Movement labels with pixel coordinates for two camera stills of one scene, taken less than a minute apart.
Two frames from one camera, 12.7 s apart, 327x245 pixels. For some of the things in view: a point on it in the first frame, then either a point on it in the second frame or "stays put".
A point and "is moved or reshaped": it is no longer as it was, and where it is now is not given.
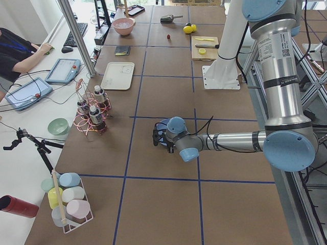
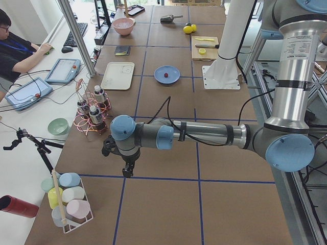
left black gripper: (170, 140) -> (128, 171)
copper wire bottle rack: (91, 117) stays put
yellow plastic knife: (211, 40) stays put
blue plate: (161, 127) is moved or reshaped
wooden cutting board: (211, 54) stays put
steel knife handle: (213, 46) stays put
